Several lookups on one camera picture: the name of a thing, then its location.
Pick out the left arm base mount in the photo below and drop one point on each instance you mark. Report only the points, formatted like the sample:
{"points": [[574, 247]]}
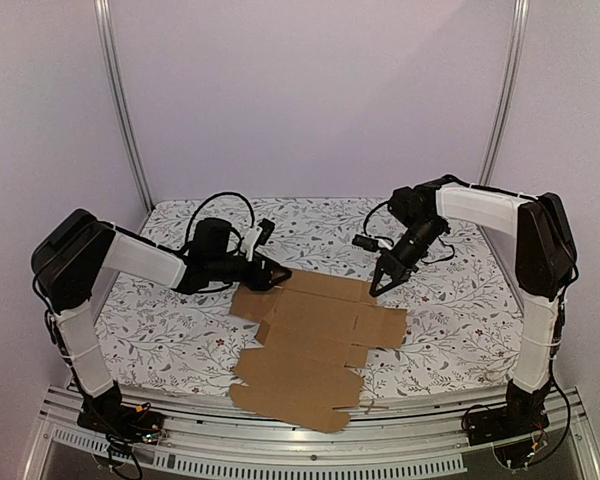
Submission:
{"points": [[108, 416]]}

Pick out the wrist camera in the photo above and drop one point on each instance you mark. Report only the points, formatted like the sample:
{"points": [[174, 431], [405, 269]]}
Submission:
{"points": [[367, 243], [255, 237]]}

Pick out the robot arm white sleeve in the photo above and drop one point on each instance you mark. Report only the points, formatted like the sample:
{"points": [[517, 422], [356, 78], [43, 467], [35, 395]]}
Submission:
{"points": [[545, 262], [66, 266]]}

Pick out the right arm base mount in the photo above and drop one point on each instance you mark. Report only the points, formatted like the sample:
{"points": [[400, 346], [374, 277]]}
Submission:
{"points": [[483, 424]]}

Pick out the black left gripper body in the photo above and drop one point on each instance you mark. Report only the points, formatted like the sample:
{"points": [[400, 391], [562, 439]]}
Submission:
{"points": [[218, 266]]}

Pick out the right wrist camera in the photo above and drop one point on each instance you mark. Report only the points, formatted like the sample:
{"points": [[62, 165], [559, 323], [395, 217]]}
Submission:
{"points": [[367, 243]]}

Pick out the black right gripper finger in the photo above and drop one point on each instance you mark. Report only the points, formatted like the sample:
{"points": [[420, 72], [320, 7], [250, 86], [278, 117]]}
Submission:
{"points": [[396, 283], [376, 286]]}

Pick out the left aluminium frame post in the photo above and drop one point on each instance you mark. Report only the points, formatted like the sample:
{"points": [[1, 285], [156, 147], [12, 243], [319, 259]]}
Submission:
{"points": [[106, 33]]}

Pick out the right aluminium frame post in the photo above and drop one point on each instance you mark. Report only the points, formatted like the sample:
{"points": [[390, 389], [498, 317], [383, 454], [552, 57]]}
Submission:
{"points": [[507, 89]]}

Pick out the aluminium frame post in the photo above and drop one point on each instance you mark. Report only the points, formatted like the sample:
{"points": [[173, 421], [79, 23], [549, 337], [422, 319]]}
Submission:
{"points": [[507, 89], [106, 33]]}

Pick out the brown cardboard box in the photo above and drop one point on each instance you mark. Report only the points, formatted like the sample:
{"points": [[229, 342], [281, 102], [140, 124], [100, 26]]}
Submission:
{"points": [[315, 332]]}

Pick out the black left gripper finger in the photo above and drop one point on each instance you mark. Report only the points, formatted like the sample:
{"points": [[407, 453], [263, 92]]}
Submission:
{"points": [[276, 271], [262, 284]]}

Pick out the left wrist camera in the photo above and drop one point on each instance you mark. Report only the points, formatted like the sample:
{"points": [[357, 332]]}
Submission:
{"points": [[255, 237]]}

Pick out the left robot arm white sleeve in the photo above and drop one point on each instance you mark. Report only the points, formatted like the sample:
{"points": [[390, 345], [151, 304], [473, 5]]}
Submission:
{"points": [[66, 266]]}

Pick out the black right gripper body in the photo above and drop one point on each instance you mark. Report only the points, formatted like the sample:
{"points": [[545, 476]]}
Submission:
{"points": [[396, 261]]}

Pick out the aluminium front rail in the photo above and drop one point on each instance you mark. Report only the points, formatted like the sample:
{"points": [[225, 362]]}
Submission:
{"points": [[207, 437]]}

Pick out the right robot arm white sleeve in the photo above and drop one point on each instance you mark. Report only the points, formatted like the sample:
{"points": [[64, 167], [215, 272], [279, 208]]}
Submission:
{"points": [[545, 262]]}

